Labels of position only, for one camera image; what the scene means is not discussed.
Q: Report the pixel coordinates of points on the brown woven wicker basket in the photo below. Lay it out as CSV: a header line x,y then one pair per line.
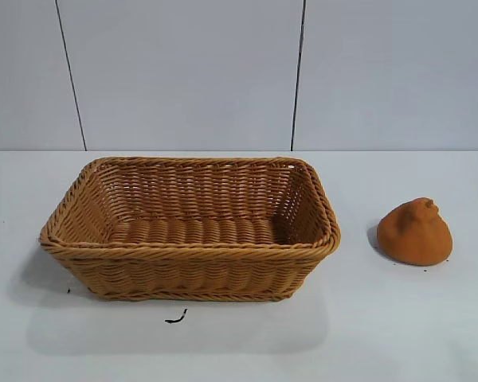
x,y
175,266

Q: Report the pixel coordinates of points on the small black curved scrap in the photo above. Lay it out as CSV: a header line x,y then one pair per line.
x,y
174,320

